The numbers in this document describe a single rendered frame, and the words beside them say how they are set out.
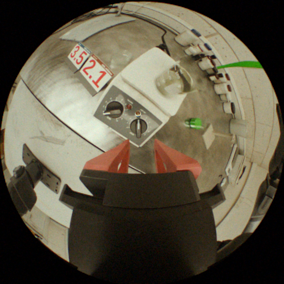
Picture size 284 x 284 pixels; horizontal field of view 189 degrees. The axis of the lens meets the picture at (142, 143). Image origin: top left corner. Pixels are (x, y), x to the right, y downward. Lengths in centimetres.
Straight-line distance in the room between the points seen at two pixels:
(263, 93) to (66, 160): 95
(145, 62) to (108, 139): 18
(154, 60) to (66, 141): 26
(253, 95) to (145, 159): 75
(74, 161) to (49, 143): 9
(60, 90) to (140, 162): 29
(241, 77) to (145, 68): 60
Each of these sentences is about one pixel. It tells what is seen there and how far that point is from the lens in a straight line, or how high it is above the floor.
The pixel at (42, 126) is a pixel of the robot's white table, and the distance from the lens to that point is 30.
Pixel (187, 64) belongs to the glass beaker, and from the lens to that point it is 16.
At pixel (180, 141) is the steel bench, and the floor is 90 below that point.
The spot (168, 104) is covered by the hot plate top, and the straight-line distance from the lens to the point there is 18.
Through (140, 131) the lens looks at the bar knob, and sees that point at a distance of 17.
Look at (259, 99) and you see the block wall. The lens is 77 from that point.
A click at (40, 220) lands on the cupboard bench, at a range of 237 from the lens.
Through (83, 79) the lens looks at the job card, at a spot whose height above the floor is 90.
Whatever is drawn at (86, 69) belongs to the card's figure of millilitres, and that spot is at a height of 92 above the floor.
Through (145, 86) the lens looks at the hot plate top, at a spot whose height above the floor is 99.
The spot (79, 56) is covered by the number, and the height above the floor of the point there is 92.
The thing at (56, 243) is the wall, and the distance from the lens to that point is 283.
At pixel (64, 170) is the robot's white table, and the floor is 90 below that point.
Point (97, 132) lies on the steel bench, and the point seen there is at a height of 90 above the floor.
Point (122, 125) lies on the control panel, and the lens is 19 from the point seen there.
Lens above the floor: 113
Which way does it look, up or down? 67 degrees down
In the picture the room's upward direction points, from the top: 120 degrees clockwise
